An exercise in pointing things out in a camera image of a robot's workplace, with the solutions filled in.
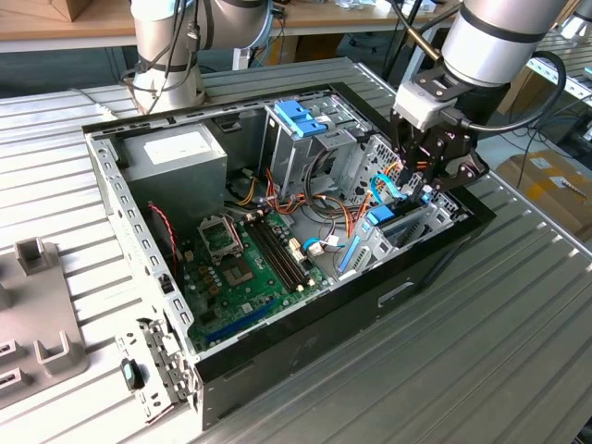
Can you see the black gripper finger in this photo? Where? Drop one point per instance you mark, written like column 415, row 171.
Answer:
column 467, row 170
column 407, row 162

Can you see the hard disk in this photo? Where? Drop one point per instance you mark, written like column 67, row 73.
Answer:
column 380, row 216

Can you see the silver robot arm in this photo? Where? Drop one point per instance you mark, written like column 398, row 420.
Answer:
column 490, row 41

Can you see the grey metal disk bay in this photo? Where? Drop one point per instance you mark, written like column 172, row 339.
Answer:
column 374, row 245

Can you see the cardboard box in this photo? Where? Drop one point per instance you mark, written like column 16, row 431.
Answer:
column 546, row 203

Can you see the blue plastic drive latch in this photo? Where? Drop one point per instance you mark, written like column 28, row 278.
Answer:
column 311, row 127
column 291, row 112

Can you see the grey metal drive cage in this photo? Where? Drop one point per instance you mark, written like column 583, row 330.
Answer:
column 287, row 157

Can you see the metal slat side table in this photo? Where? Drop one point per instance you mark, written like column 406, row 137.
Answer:
column 578, row 85

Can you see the black RAM slot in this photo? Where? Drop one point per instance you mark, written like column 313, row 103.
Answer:
column 276, row 254
column 289, row 254
column 270, row 254
column 283, row 254

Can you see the open black PC case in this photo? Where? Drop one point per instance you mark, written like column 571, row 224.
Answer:
column 324, row 324

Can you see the white power adapter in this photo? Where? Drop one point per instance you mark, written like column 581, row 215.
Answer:
column 241, row 57

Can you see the CPU socket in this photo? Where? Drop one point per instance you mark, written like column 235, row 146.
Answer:
column 238, row 274

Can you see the green motherboard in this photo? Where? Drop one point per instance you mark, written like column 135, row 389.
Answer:
column 259, row 305

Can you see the blue expansion slot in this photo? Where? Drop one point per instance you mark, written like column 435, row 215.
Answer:
column 240, row 324

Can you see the grey power supply unit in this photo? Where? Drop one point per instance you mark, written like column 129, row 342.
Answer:
column 176, row 189

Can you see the small black teal object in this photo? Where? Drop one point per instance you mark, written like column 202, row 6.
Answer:
column 131, row 373

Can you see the brown wooden box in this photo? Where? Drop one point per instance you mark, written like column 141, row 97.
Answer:
column 78, row 7

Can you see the long wooden desk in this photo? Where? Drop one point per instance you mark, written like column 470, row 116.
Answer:
column 69, row 28

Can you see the grey parts rack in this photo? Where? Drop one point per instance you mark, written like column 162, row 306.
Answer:
column 37, row 314

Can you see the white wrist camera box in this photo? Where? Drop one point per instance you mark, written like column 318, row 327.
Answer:
column 421, row 104

